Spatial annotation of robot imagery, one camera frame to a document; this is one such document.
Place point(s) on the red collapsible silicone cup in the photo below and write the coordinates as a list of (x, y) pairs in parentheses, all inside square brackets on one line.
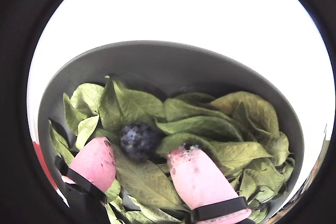
[(42, 161)]

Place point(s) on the dark grey shallow bowl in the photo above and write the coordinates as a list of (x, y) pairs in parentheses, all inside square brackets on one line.
[(157, 61)]

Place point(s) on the dark blueberry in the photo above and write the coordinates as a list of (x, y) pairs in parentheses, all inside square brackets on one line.
[(139, 141)]

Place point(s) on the pile of green leaves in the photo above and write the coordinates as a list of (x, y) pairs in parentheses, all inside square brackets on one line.
[(199, 127)]

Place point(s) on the pink-tipped black gripper finger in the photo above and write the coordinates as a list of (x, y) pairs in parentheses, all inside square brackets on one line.
[(199, 179), (94, 163)]

